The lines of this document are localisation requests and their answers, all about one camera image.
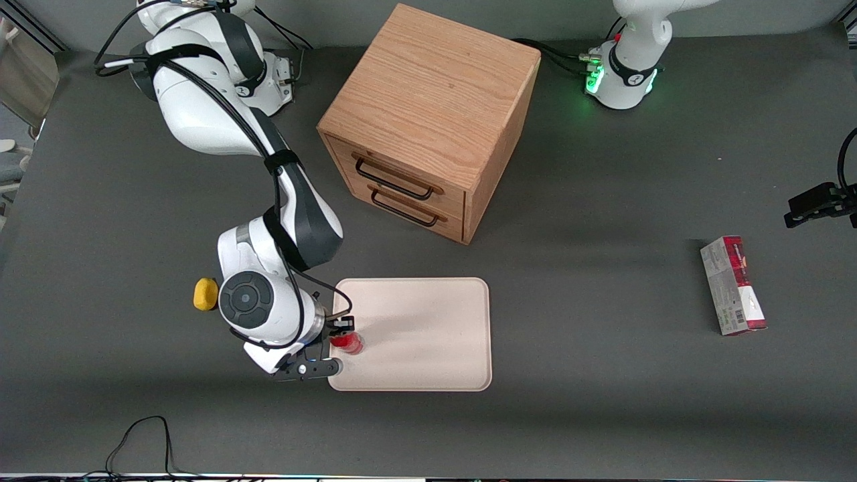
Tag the wooden drawer cabinet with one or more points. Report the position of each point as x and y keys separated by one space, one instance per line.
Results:
x=435 y=80

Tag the white office chair base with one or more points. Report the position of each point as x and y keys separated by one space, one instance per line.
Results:
x=7 y=144

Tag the red and grey carton box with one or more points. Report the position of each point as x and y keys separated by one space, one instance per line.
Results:
x=733 y=288

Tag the red coke bottle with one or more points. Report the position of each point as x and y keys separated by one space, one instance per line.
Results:
x=349 y=344

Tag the beige plastic tray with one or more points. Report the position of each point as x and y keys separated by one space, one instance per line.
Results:
x=422 y=335

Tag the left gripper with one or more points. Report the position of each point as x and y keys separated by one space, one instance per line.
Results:
x=818 y=202

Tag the yellow lemon toy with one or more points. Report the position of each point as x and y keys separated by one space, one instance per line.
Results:
x=204 y=294

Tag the black metal frame bar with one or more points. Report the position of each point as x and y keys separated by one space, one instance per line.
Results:
x=850 y=25
x=33 y=25

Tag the wooden drawer front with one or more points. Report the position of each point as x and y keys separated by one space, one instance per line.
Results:
x=455 y=227
x=341 y=157

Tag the beige board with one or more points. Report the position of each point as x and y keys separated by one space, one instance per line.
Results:
x=27 y=80

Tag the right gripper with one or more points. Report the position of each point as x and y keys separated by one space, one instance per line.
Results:
x=335 y=329

